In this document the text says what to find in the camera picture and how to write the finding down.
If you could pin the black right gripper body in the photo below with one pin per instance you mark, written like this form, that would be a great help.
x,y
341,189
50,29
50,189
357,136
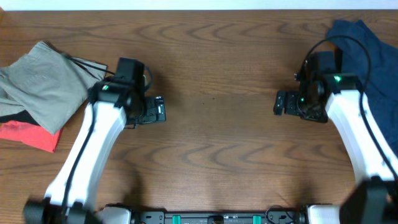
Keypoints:
x,y
283,103

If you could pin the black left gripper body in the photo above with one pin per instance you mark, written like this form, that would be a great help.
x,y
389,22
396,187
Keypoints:
x,y
156,110

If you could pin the khaki beige trousers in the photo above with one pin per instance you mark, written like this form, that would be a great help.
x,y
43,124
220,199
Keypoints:
x,y
47,85

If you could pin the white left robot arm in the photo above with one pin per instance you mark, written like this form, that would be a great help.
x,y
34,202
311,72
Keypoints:
x,y
71,197

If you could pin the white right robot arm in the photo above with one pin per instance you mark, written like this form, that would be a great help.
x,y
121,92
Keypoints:
x,y
337,98

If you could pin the dark blue garment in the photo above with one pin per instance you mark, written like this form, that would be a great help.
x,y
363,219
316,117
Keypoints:
x,y
381,90

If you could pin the red folded garment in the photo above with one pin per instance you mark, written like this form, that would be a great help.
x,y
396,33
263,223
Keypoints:
x,y
31,135

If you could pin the black folded garment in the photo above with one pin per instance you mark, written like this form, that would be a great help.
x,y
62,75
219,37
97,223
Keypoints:
x,y
23,117

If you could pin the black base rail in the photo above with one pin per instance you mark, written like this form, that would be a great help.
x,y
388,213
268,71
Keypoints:
x,y
276,214

